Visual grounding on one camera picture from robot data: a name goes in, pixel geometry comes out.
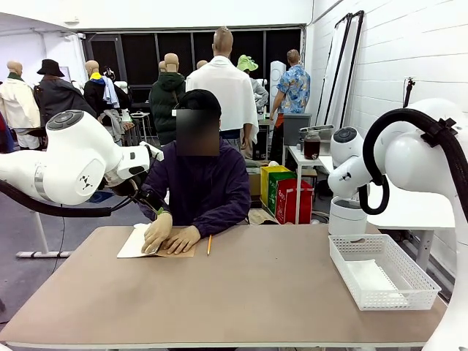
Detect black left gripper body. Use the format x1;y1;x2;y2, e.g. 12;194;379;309
110;175;150;200

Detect spiral notebook with brown cover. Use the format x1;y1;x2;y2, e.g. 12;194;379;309
116;223;197;259

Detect white paper sheet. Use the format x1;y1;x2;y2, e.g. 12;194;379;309
345;259;409;308

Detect person's left forearm purple sleeve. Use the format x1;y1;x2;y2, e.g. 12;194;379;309
193;208;252;238

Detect person's right forearm purple sleeve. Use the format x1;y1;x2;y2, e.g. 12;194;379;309
140;184;173;220

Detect person's right hand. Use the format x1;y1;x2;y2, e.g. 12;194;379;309
142;212;173;254

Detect person's left hand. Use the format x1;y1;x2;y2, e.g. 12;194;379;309
162;225;201;255

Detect person in purple jacket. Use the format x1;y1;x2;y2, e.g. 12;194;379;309
140;88;252;238

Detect small white background table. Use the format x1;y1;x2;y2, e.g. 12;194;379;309
130;111;151;144

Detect mannequin with dark green jacket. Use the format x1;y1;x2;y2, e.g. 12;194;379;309
148;53;187;146

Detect mannequin with yellow collar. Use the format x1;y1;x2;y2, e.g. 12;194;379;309
83;60;132;118

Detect cardboard box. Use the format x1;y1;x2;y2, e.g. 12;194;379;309
249;171;263;197

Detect white stand foot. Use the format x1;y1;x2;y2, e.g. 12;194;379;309
16;211;72;259

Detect yellow paper bag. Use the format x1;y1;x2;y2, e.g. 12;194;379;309
260;165;292;216

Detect black cap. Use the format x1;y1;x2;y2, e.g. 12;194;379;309
171;88;222;120

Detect mannequin with black bucket hat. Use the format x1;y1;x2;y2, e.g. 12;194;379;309
33;58;97;127

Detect green paper bag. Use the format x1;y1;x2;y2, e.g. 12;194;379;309
268;171;298;217

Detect mannequin with cream coat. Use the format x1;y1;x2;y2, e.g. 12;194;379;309
0;61;41;151

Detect red paper bag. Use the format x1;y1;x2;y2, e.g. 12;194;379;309
276;178;314;224

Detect mannequin with white cape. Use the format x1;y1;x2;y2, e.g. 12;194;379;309
185;26;260;159

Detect white shelf table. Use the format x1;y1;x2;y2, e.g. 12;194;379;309
287;144;336;224

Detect gray bin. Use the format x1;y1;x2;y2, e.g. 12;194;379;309
283;113;312;147

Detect glass jar with dark liquid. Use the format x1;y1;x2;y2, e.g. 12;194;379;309
303;130;322;161

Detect mannequin with green hat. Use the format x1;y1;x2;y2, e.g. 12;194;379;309
236;54;270;110

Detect tall white column appliance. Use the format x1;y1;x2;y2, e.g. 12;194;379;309
269;60;287;107

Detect white round trash can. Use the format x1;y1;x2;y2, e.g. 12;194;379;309
328;195;369;237

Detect black framed leaning panel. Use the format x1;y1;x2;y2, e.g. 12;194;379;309
339;10;366;128
316;12;354;127

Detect white side desk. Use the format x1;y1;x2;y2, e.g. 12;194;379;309
366;175;456;272

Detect white perforated plastic basket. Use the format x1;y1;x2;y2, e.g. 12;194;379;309
328;233;442;312

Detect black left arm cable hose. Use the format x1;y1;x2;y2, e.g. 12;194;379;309
0;180;113;219

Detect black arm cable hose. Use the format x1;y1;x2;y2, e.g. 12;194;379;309
0;180;113;219
358;107;468;216

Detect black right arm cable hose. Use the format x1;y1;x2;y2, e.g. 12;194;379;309
358;107;468;216

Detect black tripod at wall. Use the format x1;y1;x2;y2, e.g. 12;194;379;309
403;75;417;109

